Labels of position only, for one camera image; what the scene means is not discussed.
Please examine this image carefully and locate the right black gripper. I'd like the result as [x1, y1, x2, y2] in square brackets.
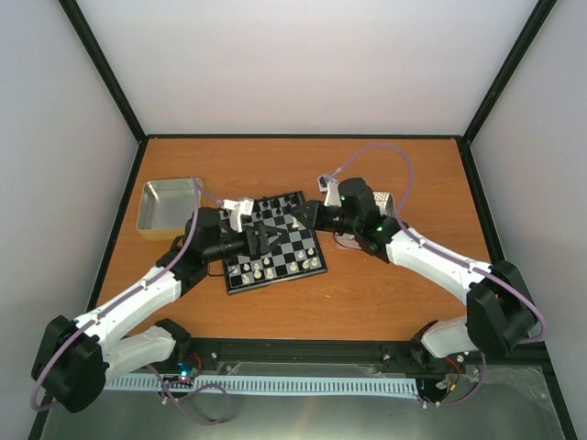
[290, 200, 360, 236]

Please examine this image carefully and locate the black frame post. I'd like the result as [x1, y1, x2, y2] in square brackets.
[57, 0, 149, 143]
[460, 0, 559, 143]

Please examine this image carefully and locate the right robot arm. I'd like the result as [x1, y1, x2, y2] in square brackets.
[292, 178, 543, 358]

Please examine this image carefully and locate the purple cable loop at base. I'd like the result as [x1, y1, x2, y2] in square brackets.
[155, 366, 235, 425]

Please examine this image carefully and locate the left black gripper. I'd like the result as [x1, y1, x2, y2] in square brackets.
[205, 225, 288, 263]

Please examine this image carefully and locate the black chess piece set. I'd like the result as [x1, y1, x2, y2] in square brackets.
[252, 192, 305, 220]

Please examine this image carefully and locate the pink tin with white pieces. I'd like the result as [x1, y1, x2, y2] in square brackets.
[333, 192, 395, 249]

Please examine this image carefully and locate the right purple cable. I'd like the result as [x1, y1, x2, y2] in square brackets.
[329, 142, 550, 409]

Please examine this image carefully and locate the empty silver metal tin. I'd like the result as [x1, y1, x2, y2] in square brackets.
[136, 178, 194, 241]

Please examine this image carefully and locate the black and silver chessboard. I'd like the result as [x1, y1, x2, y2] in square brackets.
[223, 213, 327, 295]

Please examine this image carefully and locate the light blue cable duct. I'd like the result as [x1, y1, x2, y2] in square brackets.
[105, 371, 421, 398]

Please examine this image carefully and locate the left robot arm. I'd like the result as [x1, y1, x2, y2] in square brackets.
[31, 207, 287, 413]

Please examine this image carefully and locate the black frame post right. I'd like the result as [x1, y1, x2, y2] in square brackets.
[460, 0, 559, 143]

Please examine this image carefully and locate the black frame post left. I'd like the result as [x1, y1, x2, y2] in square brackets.
[57, 0, 149, 143]

